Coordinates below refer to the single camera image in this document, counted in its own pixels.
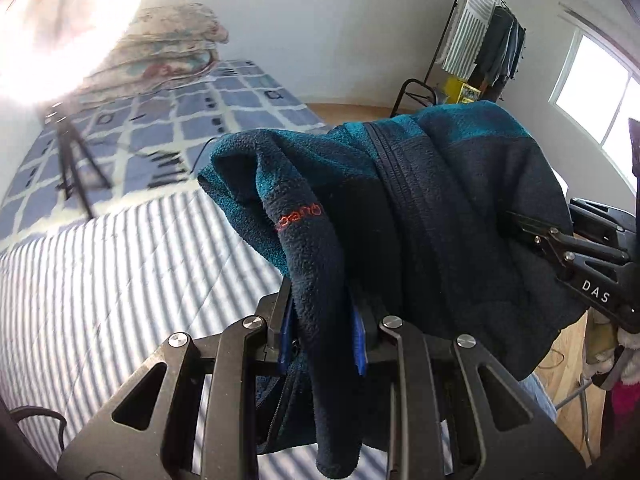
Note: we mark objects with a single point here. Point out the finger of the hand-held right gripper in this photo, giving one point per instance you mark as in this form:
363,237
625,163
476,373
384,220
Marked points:
607,217
552,240

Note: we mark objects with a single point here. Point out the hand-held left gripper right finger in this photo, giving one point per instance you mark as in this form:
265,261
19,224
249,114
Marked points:
359,345

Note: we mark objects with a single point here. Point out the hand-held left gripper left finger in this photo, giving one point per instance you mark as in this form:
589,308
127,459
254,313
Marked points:
285,330

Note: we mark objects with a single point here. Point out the teal plaid fleece blanket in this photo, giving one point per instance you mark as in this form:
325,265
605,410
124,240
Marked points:
425,200

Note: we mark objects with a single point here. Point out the dark hanging clothes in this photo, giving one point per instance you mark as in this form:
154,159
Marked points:
500,45

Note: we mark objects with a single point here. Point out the black clothes rack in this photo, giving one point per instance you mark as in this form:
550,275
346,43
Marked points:
435,45

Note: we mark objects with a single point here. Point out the pink cloth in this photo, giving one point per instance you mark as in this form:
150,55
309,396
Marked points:
627,405

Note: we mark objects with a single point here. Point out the white framed window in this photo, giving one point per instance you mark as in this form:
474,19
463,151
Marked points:
595,80

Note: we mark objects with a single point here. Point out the blue white striped quilt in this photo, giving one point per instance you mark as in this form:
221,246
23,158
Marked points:
125,270

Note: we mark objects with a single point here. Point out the yellow box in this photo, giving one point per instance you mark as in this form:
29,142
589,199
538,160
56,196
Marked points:
457,90

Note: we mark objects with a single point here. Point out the black metal chair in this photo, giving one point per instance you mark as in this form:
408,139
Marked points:
404,91

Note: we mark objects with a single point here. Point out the striped hanging cloth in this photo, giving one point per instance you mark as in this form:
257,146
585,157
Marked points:
470,30

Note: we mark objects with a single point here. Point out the blue checked bed sheet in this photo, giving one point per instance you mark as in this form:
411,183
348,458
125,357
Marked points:
240,105

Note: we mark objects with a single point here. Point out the black curved bar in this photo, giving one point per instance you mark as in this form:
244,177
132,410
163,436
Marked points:
45,414

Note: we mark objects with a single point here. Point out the black tripod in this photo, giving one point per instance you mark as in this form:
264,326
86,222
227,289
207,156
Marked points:
65,150

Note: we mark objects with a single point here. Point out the folded floral blanket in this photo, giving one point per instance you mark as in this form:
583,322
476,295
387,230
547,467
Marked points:
170,25

